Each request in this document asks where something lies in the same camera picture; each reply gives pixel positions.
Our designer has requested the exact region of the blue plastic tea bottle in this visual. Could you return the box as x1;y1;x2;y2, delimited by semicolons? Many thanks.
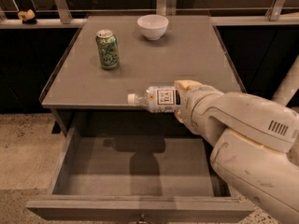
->
127;86;180;113

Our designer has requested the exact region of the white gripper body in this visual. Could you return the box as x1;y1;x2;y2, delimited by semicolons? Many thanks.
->
179;83;223;135

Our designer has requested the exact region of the open grey top drawer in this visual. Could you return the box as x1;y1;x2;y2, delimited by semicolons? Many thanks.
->
25;110;256;223

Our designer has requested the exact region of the metal drawer knob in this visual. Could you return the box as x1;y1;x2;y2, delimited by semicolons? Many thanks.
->
136;213;148;224

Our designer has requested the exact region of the metal glass railing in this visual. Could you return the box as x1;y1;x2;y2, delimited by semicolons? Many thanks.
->
0;0;299;28

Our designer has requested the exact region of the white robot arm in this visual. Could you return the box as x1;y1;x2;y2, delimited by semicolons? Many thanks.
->
175;80;299;224

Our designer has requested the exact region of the white ceramic bowl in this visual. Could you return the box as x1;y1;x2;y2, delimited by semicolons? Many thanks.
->
137;14;169;40

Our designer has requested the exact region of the small yellow black object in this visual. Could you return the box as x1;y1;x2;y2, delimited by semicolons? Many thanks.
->
18;9;36;24

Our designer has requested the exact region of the grey cabinet with counter top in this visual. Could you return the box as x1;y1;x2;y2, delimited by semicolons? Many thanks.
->
40;16;246;131

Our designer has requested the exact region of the green soda can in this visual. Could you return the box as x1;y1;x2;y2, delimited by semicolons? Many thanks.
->
95;29;120;70

